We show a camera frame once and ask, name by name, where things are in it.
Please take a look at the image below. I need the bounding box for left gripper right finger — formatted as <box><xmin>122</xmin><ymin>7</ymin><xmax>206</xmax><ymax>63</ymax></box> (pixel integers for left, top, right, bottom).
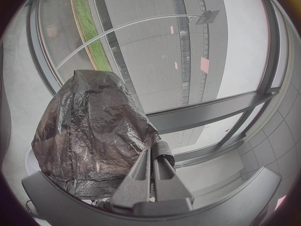
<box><xmin>134</xmin><ymin>157</ymin><xmax>195</xmax><ymax>212</ymax></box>

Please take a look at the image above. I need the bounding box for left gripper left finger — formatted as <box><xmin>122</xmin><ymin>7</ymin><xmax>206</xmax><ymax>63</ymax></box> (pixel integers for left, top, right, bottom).
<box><xmin>111</xmin><ymin>146</ymin><xmax>151</xmax><ymax>209</ymax></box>

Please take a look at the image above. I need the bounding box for black plastic bag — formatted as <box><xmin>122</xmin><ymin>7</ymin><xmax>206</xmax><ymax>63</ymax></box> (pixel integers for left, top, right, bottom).
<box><xmin>31</xmin><ymin>70</ymin><xmax>176</xmax><ymax>199</ymax></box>

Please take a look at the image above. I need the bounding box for window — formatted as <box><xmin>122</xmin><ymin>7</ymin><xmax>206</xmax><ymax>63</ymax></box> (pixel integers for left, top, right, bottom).
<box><xmin>27</xmin><ymin>0</ymin><xmax>293</xmax><ymax>170</ymax></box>

